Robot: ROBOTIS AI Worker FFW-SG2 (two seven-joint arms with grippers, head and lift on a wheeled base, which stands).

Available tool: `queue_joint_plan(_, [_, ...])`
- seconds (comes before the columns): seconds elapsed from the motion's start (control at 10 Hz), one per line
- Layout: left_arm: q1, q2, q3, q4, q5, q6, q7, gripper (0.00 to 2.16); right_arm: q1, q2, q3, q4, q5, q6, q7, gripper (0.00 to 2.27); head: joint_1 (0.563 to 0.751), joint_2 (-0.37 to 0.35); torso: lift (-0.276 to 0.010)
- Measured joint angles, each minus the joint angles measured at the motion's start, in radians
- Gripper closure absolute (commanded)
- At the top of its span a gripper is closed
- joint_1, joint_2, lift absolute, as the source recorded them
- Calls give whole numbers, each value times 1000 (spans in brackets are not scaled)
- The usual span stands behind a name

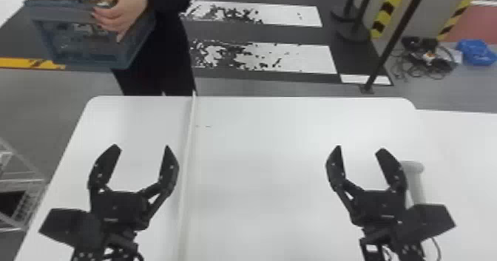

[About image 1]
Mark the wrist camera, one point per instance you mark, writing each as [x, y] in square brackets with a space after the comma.
[70, 225]
[425, 221]

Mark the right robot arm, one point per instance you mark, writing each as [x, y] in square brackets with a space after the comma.
[382, 250]

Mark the person's hand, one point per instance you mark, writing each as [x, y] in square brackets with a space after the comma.
[122, 10]

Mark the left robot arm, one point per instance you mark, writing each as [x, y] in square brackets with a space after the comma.
[116, 250]

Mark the person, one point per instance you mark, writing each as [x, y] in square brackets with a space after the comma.
[171, 41]

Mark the blue bag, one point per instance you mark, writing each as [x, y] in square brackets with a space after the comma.
[475, 52]

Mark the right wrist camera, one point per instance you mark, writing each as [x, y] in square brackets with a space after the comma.
[425, 221]

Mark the black pole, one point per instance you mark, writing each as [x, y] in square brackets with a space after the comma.
[392, 41]

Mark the blue crate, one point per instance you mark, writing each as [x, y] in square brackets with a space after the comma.
[73, 45]

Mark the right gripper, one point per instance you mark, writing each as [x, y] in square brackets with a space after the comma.
[374, 210]

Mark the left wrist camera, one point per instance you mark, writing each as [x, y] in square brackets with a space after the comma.
[70, 225]

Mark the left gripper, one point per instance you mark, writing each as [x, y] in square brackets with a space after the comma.
[118, 210]

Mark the yellow black striped post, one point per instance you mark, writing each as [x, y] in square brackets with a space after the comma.
[460, 10]
[385, 10]

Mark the white tube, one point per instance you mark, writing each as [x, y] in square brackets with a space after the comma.
[414, 181]

